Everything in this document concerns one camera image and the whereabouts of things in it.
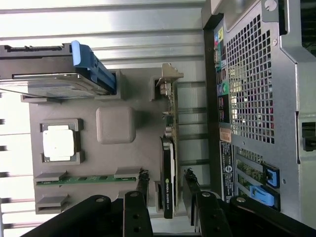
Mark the blue card retainer clip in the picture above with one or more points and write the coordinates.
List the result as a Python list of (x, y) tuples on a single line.
[(264, 197), (271, 177)]

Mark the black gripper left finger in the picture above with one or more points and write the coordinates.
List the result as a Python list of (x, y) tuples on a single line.
[(135, 217)]

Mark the silver CPU chip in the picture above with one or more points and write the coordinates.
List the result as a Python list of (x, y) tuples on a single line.
[(59, 143)]

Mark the grey plastic parts rack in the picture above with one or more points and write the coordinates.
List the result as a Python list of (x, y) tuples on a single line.
[(143, 153)]

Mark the hard disk blue caddy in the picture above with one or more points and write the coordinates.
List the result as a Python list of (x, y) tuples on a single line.
[(49, 66)]

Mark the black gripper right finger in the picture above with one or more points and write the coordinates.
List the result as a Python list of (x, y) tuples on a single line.
[(212, 217)]

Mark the green RAM stick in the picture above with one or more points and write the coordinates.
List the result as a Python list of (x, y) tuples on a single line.
[(86, 180)]

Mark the grey open PC case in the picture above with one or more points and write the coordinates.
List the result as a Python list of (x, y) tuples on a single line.
[(284, 98)]

